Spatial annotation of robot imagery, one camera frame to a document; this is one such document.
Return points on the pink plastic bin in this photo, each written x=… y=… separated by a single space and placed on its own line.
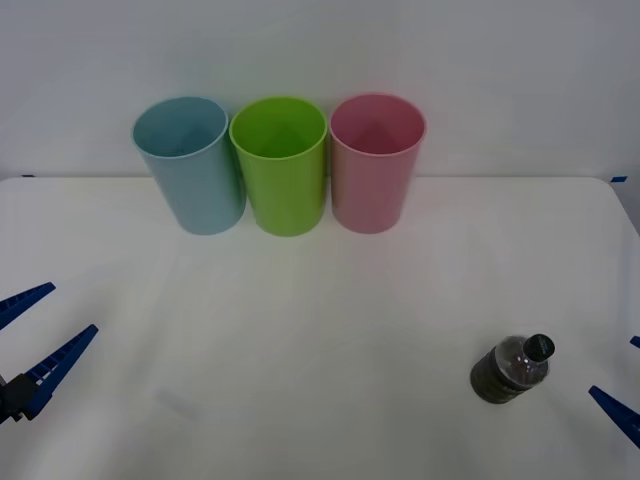
x=370 y=190

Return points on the pale blue plastic bin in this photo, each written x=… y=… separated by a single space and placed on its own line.
x=200 y=190

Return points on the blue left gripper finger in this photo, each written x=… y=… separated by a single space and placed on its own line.
x=55 y=367
x=22 y=302

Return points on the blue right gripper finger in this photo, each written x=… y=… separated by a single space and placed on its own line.
x=636 y=342
x=617 y=410

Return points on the green plastic bin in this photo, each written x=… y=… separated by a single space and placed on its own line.
x=285 y=195

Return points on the clear bottle with black cap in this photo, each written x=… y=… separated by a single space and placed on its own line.
x=505 y=375

